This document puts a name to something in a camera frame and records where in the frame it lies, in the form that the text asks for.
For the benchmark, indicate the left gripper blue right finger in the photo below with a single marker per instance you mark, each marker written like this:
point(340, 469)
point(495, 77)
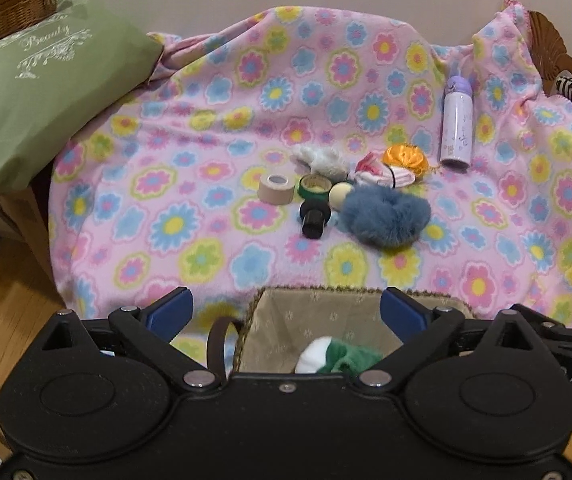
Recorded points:
point(409, 313)

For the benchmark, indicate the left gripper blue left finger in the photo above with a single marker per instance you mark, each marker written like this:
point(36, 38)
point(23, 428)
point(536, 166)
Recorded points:
point(162, 320)

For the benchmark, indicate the blue fluffy scrunchie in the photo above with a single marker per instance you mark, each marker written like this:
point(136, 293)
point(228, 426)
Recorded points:
point(384, 217)

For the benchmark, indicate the black cylindrical foam object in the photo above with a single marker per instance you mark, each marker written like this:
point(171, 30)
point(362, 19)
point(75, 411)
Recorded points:
point(314, 215)

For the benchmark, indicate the cream foam ball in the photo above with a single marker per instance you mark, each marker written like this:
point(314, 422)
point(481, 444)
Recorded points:
point(338, 193)

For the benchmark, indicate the pink white cloth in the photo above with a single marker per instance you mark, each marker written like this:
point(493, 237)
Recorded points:
point(372, 170)

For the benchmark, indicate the orange satin pouch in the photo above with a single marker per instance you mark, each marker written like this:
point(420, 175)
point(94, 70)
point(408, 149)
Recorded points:
point(409, 157)

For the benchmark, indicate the green tape roll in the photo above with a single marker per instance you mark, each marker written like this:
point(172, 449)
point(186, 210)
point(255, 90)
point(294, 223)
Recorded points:
point(314, 187)

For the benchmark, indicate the beige tape roll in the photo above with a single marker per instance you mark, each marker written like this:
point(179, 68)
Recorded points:
point(276, 189)

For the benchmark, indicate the white fluffy plush toy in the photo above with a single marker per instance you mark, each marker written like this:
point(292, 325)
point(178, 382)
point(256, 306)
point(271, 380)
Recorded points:
point(326, 162)

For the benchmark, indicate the woven basket with fabric liner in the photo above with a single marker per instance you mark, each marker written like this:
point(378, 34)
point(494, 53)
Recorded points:
point(282, 321)

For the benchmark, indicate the lavender white water bottle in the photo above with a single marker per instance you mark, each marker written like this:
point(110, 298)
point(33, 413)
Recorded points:
point(458, 117)

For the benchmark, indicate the pink floral fleece blanket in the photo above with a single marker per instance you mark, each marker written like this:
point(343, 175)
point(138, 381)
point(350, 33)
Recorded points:
point(161, 189)

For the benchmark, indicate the green embroidered pillow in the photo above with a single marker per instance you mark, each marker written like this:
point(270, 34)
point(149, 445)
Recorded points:
point(57, 75)

